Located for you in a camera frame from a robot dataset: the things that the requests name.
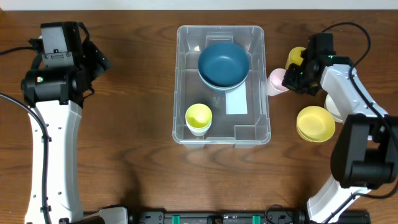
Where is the pink plastic cup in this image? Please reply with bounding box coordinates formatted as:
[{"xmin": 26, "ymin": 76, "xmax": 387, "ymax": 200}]
[{"xmin": 266, "ymin": 68, "xmax": 289, "ymax": 96}]

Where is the light blue cup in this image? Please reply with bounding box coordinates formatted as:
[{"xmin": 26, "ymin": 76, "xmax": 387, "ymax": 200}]
[{"xmin": 187, "ymin": 122, "xmax": 211, "ymax": 131}]

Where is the white label in bin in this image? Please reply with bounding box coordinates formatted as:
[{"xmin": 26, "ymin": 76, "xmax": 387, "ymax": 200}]
[{"xmin": 225, "ymin": 82, "xmax": 248, "ymax": 114}]

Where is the cream large bowl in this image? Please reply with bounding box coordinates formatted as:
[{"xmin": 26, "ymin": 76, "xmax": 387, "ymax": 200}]
[{"xmin": 198, "ymin": 72, "xmax": 248, "ymax": 91}]

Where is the yellow small bowl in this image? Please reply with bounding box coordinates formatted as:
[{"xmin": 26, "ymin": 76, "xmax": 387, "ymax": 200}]
[{"xmin": 296, "ymin": 106, "xmax": 335, "ymax": 142}]

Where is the white small bowl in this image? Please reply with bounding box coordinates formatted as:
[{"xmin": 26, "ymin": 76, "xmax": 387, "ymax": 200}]
[{"xmin": 324, "ymin": 95, "xmax": 343, "ymax": 123}]

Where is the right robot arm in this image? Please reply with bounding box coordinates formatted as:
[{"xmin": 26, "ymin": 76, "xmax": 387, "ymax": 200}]
[{"xmin": 282, "ymin": 49, "xmax": 397, "ymax": 223}]

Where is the white plastic cup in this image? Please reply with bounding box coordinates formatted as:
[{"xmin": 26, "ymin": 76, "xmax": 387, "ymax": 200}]
[{"xmin": 189, "ymin": 129, "xmax": 208, "ymax": 137}]

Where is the yellow cup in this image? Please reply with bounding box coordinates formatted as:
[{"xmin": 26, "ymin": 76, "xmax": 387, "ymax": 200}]
[
  {"xmin": 185, "ymin": 103, "xmax": 213, "ymax": 128},
  {"xmin": 285, "ymin": 47, "xmax": 306, "ymax": 70}
]

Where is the clear plastic storage bin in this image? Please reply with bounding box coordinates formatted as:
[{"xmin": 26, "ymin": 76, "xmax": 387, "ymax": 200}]
[{"xmin": 172, "ymin": 25, "xmax": 271, "ymax": 147}]

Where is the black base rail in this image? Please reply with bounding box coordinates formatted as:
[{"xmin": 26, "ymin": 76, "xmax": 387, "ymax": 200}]
[{"xmin": 129, "ymin": 210, "xmax": 371, "ymax": 224}]

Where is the dark blue bowl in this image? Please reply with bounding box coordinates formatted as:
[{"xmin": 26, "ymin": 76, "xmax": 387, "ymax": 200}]
[
  {"xmin": 204, "ymin": 82, "xmax": 244, "ymax": 93},
  {"xmin": 198, "ymin": 42, "xmax": 250, "ymax": 88}
]

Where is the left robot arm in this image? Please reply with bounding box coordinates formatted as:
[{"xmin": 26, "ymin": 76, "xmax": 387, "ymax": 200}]
[{"xmin": 21, "ymin": 22, "xmax": 129, "ymax": 223}]

